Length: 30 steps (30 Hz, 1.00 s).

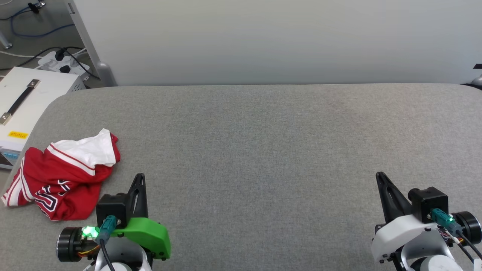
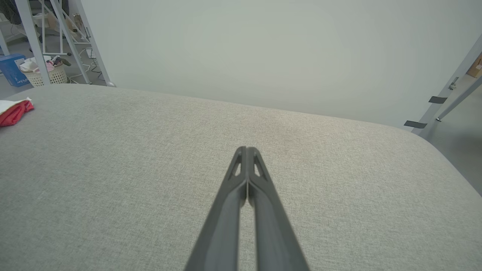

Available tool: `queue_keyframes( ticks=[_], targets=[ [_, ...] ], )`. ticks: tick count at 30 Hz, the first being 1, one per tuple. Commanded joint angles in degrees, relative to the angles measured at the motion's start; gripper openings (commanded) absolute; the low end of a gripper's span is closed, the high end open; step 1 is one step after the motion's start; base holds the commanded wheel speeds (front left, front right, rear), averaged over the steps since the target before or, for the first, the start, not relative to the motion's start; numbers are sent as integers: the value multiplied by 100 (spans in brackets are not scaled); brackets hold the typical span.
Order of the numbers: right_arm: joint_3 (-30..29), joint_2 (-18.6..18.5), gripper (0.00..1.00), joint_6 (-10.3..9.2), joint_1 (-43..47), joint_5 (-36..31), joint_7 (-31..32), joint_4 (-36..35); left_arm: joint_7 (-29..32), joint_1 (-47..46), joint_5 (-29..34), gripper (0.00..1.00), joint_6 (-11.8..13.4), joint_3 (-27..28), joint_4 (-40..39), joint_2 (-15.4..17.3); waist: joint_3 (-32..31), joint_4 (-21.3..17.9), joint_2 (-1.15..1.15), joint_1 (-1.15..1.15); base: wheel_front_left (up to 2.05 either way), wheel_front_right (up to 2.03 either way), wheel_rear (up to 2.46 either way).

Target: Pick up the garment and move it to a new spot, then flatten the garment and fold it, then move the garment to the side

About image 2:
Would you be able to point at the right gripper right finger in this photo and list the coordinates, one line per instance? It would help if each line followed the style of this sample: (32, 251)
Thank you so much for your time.
(275, 233)

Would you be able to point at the blue cardboard box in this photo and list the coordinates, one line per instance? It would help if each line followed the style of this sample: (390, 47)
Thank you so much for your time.
(11, 69)

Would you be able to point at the white perforated laundry basket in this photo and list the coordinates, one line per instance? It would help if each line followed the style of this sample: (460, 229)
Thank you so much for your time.
(56, 77)

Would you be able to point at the dark grey tape piece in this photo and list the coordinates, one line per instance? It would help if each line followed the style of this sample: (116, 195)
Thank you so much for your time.
(415, 124)
(437, 99)

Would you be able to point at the grey metal frame leg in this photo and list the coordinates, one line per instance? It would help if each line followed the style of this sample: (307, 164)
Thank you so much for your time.
(463, 67)

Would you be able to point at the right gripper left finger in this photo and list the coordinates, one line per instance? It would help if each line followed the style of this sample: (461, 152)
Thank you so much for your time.
(222, 226)

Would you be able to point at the pink white laundry pile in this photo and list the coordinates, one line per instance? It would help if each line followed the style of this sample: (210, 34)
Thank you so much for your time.
(32, 66)

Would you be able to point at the red white basketball jersey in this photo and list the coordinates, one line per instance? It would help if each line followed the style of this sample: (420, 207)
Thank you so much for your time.
(15, 113)

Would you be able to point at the white metal truss frame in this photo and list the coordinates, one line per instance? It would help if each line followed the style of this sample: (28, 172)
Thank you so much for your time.
(32, 37)

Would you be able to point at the brown cardboard box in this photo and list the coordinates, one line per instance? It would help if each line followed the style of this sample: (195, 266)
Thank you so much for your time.
(476, 67)

